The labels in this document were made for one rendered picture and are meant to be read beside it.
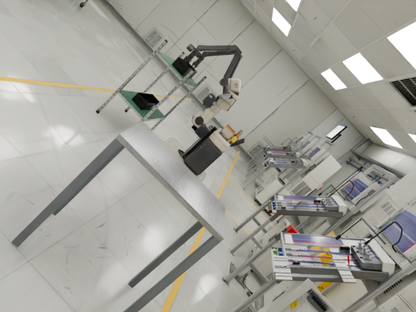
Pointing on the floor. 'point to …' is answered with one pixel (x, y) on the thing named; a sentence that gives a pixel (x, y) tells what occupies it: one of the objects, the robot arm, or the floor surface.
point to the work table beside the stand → (218, 228)
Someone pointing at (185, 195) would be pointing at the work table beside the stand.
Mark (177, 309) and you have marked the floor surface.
